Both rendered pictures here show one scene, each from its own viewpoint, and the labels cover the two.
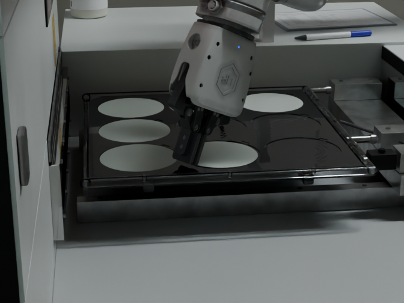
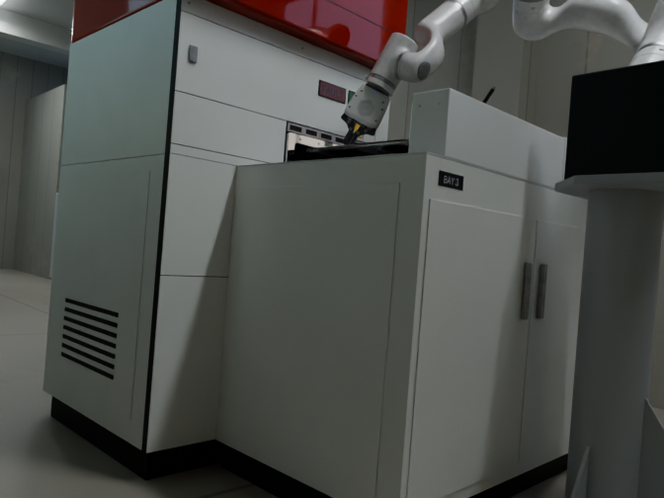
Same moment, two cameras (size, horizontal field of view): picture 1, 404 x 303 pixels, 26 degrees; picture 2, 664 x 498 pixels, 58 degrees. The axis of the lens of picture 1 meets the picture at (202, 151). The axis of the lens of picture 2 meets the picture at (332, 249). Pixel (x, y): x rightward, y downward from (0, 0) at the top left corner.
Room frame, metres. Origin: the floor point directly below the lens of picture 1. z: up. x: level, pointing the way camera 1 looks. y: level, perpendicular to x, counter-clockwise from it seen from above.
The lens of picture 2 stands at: (-0.02, -1.27, 0.61)
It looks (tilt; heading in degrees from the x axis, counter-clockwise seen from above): 0 degrees down; 52
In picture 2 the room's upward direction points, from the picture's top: 4 degrees clockwise
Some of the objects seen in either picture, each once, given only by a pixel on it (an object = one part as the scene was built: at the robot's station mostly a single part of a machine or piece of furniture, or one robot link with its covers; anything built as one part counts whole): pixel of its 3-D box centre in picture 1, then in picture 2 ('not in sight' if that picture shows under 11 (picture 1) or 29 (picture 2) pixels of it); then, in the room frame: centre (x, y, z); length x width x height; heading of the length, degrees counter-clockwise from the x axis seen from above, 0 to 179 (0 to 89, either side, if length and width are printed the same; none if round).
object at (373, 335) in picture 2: not in sight; (427, 329); (1.27, -0.11, 0.41); 0.96 x 0.64 x 0.82; 7
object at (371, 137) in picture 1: (362, 139); not in sight; (1.14, -0.22, 0.89); 0.05 x 0.01 x 0.01; 97
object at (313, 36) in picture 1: (333, 35); not in sight; (1.45, -0.22, 0.97); 0.14 x 0.01 x 0.01; 107
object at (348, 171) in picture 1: (231, 177); (353, 146); (1.00, -0.04, 0.90); 0.37 x 0.01 x 0.01; 97
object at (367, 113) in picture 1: (385, 138); not in sight; (1.23, -0.27, 0.87); 0.36 x 0.08 x 0.03; 7
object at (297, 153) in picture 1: (210, 128); (394, 157); (1.18, -0.01, 0.90); 0.34 x 0.34 x 0.01; 7
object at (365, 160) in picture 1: (334, 124); not in sight; (1.20, -0.19, 0.90); 0.38 x 0.01 x 0.01; 7
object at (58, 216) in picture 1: (61, 140); (339, 160); (1.14, 0.19, 0.89); 0.44 x 0.02 x 0.10; 7
